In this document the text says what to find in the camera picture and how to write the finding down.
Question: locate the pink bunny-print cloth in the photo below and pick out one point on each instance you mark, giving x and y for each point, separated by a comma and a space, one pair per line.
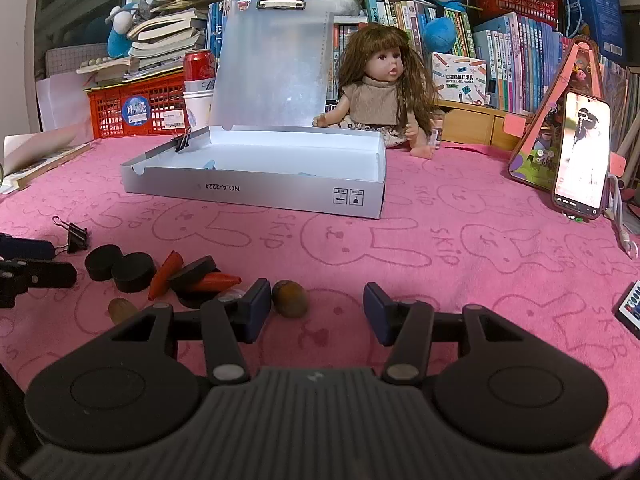
454, 231

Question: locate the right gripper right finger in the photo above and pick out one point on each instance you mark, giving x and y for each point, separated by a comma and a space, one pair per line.
487, 378

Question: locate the brown kiwi-like nut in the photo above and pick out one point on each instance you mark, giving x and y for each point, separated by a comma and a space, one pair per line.
289, 299

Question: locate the red plastic crate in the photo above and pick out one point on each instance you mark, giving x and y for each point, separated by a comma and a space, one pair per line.
146, 107

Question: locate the stack of books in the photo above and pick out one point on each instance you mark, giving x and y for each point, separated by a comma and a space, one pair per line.
164, 32

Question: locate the blue white plush at left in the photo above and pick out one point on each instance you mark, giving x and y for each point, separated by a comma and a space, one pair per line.
122, 20

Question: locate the wooden drawer unit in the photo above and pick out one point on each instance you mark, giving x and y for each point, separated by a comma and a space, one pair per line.
480, 125

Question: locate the small brown nut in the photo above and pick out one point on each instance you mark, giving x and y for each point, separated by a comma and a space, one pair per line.
120, 310

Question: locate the white pencil-print box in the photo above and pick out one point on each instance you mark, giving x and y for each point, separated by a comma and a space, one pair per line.
459, 79

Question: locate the translucent plastic clipboard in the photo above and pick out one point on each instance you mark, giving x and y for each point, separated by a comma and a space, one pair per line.
274, 64

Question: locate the black round puck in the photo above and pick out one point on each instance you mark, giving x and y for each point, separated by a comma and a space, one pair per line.
100, 262
133, 272

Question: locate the row of colourful books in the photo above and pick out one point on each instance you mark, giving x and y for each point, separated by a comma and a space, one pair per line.
520, 53

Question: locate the white paper cup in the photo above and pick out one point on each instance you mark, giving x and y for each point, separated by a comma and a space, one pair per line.
198, 99

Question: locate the red beer can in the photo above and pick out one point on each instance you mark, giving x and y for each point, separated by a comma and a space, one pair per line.
199, 65

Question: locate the blue box on shelf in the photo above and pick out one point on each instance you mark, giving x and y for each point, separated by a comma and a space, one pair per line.
601, 21

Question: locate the brown-haired baby doll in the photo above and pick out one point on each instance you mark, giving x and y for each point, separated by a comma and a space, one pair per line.
384, 87

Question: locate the black binder clip on box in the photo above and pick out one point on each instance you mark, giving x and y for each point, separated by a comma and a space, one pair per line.
182, 142

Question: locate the smartphone with lit screen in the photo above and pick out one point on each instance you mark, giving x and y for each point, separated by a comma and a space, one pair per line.
584, 156

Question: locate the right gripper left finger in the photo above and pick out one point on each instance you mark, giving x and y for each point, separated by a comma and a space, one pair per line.
145, 378

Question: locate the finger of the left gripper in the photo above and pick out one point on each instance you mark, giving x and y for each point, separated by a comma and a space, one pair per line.
19, 275
24, 248

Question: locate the open book at left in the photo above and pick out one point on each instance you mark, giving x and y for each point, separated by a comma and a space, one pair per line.
26, 150

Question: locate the card at right edge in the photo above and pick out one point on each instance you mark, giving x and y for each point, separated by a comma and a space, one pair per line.
627, 310

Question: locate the black binder clip on cloth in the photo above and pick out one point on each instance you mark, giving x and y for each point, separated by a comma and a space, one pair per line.
77, 238

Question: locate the orange carrot-shaped piece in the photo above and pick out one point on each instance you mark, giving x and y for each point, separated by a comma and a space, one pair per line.
215, 282
160, 283

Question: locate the shallow grey cardboard box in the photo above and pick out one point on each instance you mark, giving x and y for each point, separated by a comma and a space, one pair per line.
332, 171

